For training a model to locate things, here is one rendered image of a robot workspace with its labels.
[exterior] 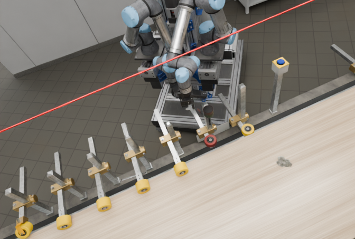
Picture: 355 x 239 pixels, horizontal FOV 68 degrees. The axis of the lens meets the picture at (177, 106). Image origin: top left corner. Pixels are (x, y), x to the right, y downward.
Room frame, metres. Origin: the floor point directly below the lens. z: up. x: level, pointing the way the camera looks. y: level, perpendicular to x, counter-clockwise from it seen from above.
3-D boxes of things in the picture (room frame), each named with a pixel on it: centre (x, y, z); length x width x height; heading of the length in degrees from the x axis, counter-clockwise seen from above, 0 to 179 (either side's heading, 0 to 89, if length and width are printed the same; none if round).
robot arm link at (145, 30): (1.74, 0.07, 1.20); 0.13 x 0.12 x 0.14; 119
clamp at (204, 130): (0.95, -0.14, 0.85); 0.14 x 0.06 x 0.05; 97
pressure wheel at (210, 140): (0.84, -0.13, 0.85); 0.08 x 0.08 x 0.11
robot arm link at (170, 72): (1.31, -0.03, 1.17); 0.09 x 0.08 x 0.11; 29
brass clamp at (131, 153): (0.89, 0.36, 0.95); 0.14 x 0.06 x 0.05; 97
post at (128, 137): (0.90, 0.34, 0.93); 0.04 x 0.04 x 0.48; 7
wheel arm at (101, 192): (0.88, 0.63, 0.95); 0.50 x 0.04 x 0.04; 7
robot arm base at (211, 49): (1.52, -0.37, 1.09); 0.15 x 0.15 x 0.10
